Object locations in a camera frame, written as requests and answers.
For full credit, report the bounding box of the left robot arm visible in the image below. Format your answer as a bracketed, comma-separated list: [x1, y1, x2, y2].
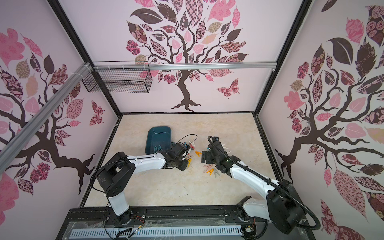
[95, 143, 191, 225]

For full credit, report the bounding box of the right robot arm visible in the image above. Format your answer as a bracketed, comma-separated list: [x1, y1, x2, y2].
[208, 136, 309, 234]

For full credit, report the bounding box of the blue clothespin in box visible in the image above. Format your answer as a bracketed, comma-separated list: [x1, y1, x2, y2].
[154, 145, 163, 153]

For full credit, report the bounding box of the dark teal storage box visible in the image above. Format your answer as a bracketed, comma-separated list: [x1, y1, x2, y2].
[145, 126, 172, 155]

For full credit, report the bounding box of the beige clothespin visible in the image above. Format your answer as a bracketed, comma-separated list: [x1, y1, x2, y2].
[203, 165, 213, 173]

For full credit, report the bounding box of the orange clothespin lower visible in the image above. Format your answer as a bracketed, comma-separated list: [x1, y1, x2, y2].
[206, 169, 214, 176]

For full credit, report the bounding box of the grey clothespin lower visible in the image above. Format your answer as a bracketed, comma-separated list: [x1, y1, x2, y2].
[214, 169, 220, 177]

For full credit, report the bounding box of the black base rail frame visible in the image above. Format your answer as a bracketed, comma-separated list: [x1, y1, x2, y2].
[56, 205, 315, 240]

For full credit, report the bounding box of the white slotted cable duct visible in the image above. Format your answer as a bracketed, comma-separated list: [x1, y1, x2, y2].
[69, 226, 243, 240]

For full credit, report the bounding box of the black wire basket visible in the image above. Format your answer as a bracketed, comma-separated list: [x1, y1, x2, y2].
[82, 60, 153, 94]

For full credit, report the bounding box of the back aluminium rail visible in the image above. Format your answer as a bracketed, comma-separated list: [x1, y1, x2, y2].
[93, 62, 277, 71]

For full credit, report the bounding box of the aluminium rail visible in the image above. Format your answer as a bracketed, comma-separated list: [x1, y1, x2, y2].
[1, 63, 91, 173]
[93, 62, 277, 71]

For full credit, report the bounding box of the right black corrugated cable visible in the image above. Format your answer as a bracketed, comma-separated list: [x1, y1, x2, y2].
[207, 135, 321, 231]

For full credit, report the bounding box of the left aluminium rail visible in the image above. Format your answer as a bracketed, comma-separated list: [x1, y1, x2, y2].
[1, 63, 91, 173]

